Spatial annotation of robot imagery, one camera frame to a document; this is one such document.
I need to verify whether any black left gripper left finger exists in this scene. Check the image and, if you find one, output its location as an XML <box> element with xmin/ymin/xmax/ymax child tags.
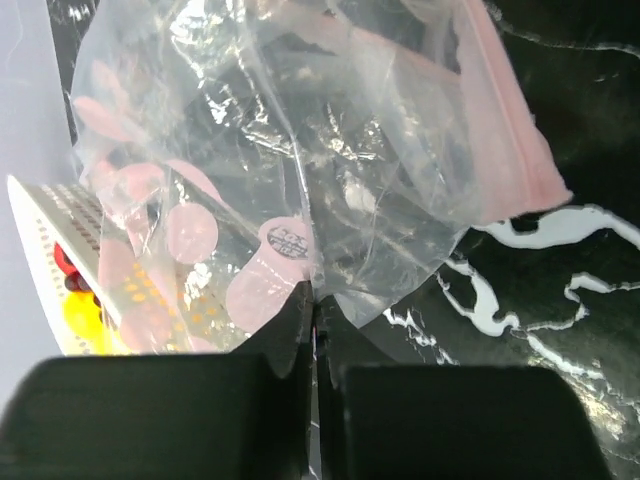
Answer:
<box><xmin>1</xmin><ymin>282</ymin><xmax>313</xmax><ymax>479</ymax></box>

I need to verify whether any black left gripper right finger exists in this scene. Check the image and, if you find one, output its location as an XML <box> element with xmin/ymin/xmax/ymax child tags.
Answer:
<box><xmin>315</xmin><ymin>299</ymin><xmax>611</xmax><ymax>479</ymax></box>

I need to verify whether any yellow lemon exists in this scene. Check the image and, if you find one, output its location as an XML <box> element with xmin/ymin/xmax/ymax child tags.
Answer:
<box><xmin>63</xmin><ymin>292</ymin><xmax>107</xmax><ymax>355</ymax></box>

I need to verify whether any clear pink-dotted zip bag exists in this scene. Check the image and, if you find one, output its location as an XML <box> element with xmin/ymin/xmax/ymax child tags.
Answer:
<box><xmin>71</xmin><ymin>1</ymin><xmax>571</xmax><ymax>352</ymax></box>

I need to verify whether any white perforated plastic basket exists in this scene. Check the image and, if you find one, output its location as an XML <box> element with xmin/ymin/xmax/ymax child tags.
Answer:
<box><xmin>7</xmin><ymin>173</ymin><xmax>256</xmax><ymax>355</ymax></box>

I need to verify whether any dark red grape bunch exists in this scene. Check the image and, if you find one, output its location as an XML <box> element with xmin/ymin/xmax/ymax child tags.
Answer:
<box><xmin>54</xmin><ymin>243</ymin><xmax>102</xmax><ymax>321</ymax></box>

